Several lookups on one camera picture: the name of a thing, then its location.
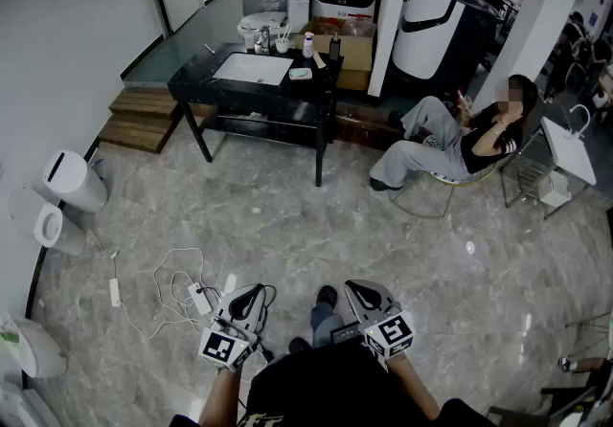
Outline person's black shirt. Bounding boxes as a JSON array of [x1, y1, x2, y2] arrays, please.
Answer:
[[170, 343, 494, 427]]

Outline large white black machine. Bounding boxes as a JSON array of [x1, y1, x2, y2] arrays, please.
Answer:
[[392, 0, 499, 81]]

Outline plastic wrapped grey appliance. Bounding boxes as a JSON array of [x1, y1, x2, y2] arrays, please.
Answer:
[[241, 0, 291, 17]]

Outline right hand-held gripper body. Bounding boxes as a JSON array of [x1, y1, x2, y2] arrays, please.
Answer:
[[357, 307, 416, 361]]

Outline clear plastic jug red label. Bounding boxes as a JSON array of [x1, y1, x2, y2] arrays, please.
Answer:
[[344, 18, 375, 38], [318, 17, 349, 36]]

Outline person's right forearm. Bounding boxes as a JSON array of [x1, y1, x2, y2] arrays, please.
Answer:
[[385, 351, 442, 421]]

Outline black small screen device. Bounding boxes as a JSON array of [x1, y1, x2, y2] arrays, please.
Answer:
[[329, 322, 363, 345]]

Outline chrome faucet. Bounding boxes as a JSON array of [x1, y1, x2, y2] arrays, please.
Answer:
[[254, 25, 272, 56]]

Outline person's blue jeans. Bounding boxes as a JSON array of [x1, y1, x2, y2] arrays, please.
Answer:
[[309, 303, 346, 349]]

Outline cardboard box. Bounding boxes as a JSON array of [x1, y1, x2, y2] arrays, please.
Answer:
[[294, 16, 375, 91]]

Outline person's left forearm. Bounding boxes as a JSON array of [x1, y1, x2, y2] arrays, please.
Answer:
[[198, 366, 243, 427]]

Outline yellow frame chair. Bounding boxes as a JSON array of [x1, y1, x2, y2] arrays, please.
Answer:
[[390, 161, 499, 220]]

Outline white cylindrical bin with slot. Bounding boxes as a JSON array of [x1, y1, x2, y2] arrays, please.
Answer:
[[32, 149, 109, 214]]

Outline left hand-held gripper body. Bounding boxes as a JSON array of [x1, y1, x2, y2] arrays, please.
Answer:
[[197, 312, 264, 373]]

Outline white sink basin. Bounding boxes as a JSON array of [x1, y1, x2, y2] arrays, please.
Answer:
[[212, 51, 294, 86]]

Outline wooden steps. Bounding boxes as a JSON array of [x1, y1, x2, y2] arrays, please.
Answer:
[[98, 87, 186, 154]]

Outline white power strip with plugs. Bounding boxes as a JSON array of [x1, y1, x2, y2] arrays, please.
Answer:
[[187, 281, 215, 316]]

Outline white cylindrical bin round opening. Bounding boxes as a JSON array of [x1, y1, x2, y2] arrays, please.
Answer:
[[7, 184, 87, 258]]

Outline black marble vanity table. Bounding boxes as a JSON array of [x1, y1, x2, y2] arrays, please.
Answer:
[[167, 41, 345, 188]]

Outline white toilet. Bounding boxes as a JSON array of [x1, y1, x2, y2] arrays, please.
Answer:
[[238, 0, 310, 41]]

